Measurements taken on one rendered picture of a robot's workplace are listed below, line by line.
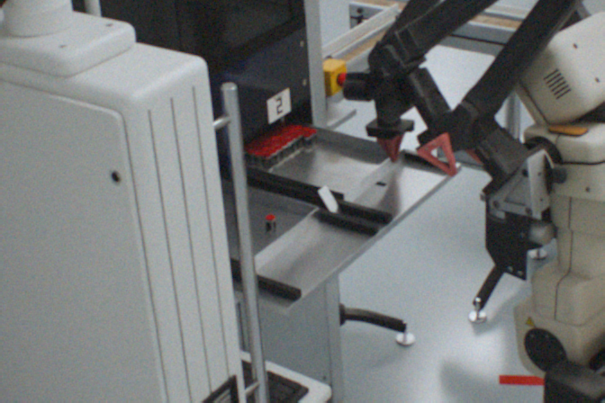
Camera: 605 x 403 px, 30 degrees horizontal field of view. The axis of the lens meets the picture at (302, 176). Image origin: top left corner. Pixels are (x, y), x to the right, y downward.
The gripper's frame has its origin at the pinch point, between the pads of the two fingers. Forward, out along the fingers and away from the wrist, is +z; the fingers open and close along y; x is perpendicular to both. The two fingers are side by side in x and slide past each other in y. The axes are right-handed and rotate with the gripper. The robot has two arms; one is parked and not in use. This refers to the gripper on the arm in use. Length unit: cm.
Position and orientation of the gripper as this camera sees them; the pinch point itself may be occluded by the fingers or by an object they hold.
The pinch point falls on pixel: (394, 158)
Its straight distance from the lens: 268.0
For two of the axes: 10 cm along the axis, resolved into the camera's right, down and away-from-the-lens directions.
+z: 1.6, 8.9, 4.2
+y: -8.1, -1.3, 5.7
